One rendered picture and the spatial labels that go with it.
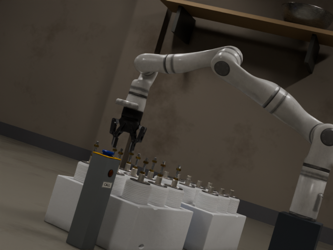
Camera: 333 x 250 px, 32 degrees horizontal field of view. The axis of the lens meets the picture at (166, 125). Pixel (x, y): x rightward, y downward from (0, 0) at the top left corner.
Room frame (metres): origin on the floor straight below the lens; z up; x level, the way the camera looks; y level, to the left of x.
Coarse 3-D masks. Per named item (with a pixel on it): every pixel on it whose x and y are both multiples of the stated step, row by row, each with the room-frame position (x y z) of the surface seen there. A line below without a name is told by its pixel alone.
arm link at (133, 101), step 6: (132, 96) 2.08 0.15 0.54; (138, 96) 2.08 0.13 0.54; (120, 102) 2.06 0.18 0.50; (126, 102) 2.05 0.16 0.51; (132, 102) 2.05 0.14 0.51; (138, 102) 2.08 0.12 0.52; (144, 102) 2.10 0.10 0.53; (132, 108) 2.08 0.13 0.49; (138, 108) 2.08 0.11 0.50; (144, 108) 2.11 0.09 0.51
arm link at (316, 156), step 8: (320, 128) 1.92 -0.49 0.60; (328, 128) 1.91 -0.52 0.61; (312, 136) 1.95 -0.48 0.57; (320, 136) 1.91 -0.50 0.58; (328, 136) 1.91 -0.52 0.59; (312, 144) 1.92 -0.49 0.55; (320, 144) 1.91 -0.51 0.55; (328, 144) 1.91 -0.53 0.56; (312, 152) 1.92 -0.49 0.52; (320, 152) 1.91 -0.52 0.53; (328, 152) 1.91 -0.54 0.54; (304, 160) 1.96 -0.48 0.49; (312, 160) 1.92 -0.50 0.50; (320, 160) 1.91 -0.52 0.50; (328, 160) 1.91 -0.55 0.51; (320, 168) 1.91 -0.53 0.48; (328, 168) 1.92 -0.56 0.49
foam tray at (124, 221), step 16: (64, 176) 2.17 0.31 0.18; (64, 192) 2.13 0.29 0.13; (80, 192) 2.09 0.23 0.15; (48, 208) 2.16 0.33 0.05; (64, 208) 2.12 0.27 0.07; (112, 208) 2.00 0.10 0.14; (128, 208) 1.97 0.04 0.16; (144, 208) 1.98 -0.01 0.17; (160, 208) 2.07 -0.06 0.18; (64, 224) 2.10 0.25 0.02; (112, 224) 1.99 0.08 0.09; (128, 224) 1.96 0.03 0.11; (144, 224) 2.00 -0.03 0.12; (160, 224) 2.09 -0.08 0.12; (176, 224) 2.19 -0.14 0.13; (112, 240) 1.98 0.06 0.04; (128, 240) 1.95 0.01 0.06; (144, 240) 2.03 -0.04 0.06; (160, 240) 2.12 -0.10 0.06; (176, 240) 2.22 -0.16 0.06
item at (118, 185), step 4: (116, 176) 2.07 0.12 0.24; (120, 176) 2.08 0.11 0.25; (124, 176) 2.11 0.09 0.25; (116, 180) 2.07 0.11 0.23; (120, 180) 2.08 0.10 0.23; (124, 180) 2.10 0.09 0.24; (116, 184) 2.08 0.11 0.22; (120, 184) 2.09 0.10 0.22; (124, 184) 2.12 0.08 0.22; (112, 188) 2.07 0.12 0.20; (116, 188) 2.08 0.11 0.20; (120, 188) 2.09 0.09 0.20; (112, 192) 2.07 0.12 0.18; (116, 192) 2.08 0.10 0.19; (120, 192) 2.10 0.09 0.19
